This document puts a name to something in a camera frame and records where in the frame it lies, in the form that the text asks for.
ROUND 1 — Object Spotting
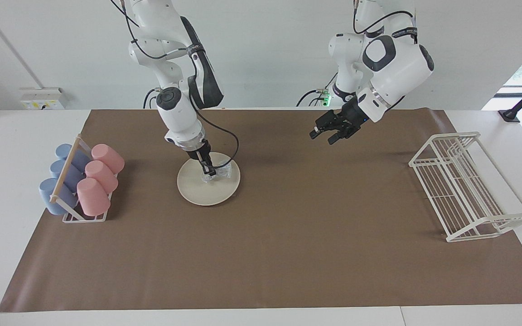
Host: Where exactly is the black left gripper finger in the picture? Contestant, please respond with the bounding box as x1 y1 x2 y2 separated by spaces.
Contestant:
328 128 354 145
309 111 339 139

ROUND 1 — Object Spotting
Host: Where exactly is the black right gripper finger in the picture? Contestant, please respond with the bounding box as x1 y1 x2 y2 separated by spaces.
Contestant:
200 156 217 178

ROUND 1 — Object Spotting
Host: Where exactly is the silver mesh sponge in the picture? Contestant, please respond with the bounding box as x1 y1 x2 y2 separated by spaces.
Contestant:
201 164 233 184

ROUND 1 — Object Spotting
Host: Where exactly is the cream round plate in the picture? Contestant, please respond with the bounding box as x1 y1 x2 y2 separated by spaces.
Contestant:
177 152 241 206

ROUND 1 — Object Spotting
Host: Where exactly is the pink cup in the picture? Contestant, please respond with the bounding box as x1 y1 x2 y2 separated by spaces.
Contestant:
85 160 119 193
91 144 125 174
77 177 111 216

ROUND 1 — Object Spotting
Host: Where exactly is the brown table mat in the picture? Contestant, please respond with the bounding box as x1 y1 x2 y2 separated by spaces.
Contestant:
0 109 522 313

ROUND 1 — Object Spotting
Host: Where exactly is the blue cup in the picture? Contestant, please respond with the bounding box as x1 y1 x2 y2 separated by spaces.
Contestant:
39 178 78 216
50 159 85 191
55 144 92 171

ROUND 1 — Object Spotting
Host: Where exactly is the white cup rack, wooden rod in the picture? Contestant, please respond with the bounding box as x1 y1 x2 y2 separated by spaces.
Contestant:
50 134 113 223

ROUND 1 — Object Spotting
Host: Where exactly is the black base cable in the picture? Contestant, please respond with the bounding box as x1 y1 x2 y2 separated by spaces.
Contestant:
296 72 335 108

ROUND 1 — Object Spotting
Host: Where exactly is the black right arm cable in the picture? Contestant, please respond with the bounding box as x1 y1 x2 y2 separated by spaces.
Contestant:
188 43 240 170

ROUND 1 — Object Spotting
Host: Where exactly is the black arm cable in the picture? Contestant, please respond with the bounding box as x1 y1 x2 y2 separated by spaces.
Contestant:
353 0 418 35
188 43 240 170

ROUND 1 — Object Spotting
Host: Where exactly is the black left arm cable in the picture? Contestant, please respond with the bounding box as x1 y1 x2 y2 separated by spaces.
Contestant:
353 0 418 35

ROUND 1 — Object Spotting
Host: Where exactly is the white wire dish rack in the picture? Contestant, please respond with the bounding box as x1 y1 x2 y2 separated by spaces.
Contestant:
408 131 522 243

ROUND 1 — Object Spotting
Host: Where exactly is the white wall socket box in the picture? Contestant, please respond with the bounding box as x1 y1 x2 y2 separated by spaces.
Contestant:
20 87 67 110

